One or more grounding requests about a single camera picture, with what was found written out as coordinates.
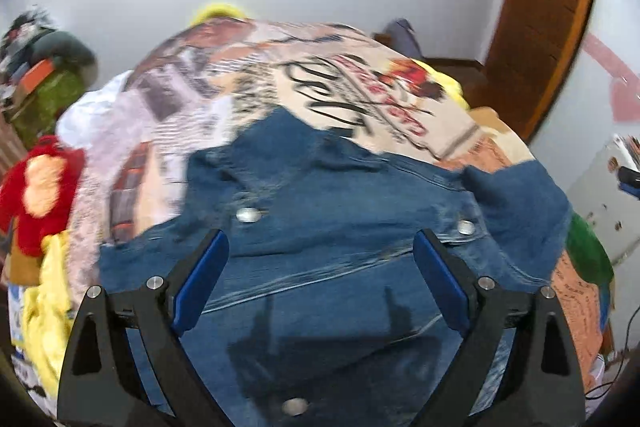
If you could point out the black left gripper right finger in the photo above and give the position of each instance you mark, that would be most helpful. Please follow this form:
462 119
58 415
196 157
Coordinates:
517 364

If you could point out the red plush toy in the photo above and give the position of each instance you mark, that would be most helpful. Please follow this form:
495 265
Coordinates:
38 192

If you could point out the white cabinet with stickers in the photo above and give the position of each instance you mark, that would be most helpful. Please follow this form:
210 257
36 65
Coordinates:
606 196

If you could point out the yellow pillow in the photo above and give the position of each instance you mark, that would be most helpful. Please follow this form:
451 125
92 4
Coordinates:
216 10

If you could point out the green cloth at bedside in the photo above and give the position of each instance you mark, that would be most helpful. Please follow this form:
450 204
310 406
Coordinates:
591 263

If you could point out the dark blue garment on headboard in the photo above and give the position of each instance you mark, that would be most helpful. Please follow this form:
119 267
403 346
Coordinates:
403 38

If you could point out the green bag with clutter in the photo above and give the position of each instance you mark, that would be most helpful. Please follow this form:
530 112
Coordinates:
42 74

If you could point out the white cloth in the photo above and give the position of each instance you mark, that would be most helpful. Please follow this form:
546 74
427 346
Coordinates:
79 124

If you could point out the brown wooden door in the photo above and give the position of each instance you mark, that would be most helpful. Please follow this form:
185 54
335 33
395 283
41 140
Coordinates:
534 46

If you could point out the yellow cloth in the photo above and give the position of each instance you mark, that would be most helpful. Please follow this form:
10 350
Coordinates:
46 321

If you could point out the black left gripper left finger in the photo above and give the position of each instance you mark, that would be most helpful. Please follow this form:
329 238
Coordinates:
100 384

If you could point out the blue denim jacket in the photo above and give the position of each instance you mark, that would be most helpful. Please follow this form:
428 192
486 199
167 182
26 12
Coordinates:
321 317

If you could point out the newspaper print bed blanket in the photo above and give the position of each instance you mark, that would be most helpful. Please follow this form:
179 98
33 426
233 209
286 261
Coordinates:
204 86

